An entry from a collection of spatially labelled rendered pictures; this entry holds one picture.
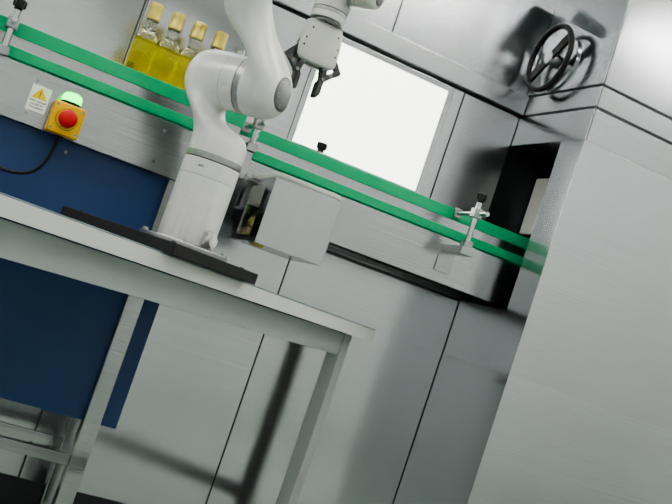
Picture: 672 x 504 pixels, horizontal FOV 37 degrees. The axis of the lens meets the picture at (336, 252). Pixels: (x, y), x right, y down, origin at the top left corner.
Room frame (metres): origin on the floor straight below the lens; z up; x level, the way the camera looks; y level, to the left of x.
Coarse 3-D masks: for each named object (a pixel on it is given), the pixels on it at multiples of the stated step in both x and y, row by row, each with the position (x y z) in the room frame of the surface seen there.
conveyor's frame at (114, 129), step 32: (0, 64) 2.17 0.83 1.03; (0, 96) 2.18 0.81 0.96; (32, 96) 2.20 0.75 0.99; (96, 96) 2.25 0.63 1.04; (96, 128) 2.26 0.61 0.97; (128, 128) 2.28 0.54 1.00; (160, 128) 2.31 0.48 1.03; (128, 160) 2.29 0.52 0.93; (160, 160) 2.32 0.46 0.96; (352, 224) 2.61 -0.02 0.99; (384, 224) 2.64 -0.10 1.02; (384, 256) 2.65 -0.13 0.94; (416, 256) 2.68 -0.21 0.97; (480, 256) 2.75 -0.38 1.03; (448, 288) 2.86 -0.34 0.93; (480, 288) 2.76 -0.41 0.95; (512, 288) 2.80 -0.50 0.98
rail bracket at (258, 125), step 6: (258, 120) 2.38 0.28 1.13; (264, 120) 2.34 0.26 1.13; (246, 126) 2.47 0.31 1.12; (252, 126) 2.39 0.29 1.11; (258, 126) 2.38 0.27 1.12; (264, 126) 2.39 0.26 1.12; (246, 132) 2.49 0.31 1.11; (252, 132) 2.39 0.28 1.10; (258, 132) 2.39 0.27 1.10; (252, 138) 2.39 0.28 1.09; (246, 144) 2.39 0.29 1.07; (252, 144) 2.38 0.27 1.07; (252, 150) 2.38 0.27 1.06
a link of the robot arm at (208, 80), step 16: (192, 64) 2.06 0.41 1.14; (208, 64) 2.04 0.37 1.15; (224, 64) 2.03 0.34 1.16; (192, 80) 2.05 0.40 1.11; (208, 80) 2.04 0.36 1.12; (224, 80) 2.02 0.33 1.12; (192, 96) 2.05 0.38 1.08; (208, 96) 2.05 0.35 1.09; (224, 96) 2.04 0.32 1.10; (192, 112) 2.05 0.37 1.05; (208, 112) 2.05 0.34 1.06; (224, 112) 2.11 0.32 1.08; (208, 128) 2.02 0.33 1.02; (224, 128) 2.04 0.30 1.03; (192, 144) 2.04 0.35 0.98; (208, 144) 2.02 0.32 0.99; (224, 144) 2.02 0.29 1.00; (240, 144) 2.04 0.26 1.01; (224, 160) 2.02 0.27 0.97; (240, 160) 2.05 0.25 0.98
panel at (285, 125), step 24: (168, 0) 2.55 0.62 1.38; (192, 0) 2.57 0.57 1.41; (216, 0) 2.59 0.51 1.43; (144, 24) 2.54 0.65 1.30; (168, 24) 2.56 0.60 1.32; (192, 24) 2.58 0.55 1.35; (216, 24) 2.60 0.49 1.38; (288, 24) 2.67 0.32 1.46; (288, 48) 2.67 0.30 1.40; (360, 48) 2.75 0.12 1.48; (312, 72) 2.71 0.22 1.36; (408, 72) 2.81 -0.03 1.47; (288, 120) 2.70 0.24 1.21; (432, 144) 2.86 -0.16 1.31
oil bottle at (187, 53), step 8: (184, 48) 2.44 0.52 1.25; (192, 48) 2.45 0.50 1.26; (184, 56) 2.44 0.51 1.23; (192, 56) 2.44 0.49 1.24; (176, 64) 2.44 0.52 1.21; (184, 64) 2.44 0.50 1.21; (176, 72) 2.43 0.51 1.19; (184, 72) 2.44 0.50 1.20; (176, 80) 2.44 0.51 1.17; (184, 88) 2.45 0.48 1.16
